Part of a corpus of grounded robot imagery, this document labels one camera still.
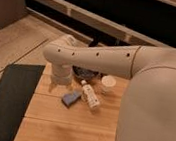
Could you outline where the dark ceramic bowl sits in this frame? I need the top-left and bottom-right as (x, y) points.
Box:
(72, 67), (98, 80)

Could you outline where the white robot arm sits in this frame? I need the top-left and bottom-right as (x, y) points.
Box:
(44, 35), (176, 141)

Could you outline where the blue sponge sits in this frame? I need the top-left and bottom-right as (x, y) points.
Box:
(61, 90), (81, 107)

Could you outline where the white paper cup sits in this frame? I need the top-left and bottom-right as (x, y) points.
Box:
(101, 75), (116, 93)

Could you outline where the black floor mat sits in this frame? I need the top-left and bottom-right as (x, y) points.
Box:
(0, 64), (44, 141)

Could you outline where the white plastic bottle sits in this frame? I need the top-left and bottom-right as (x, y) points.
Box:
(80, 80), (100, 109)

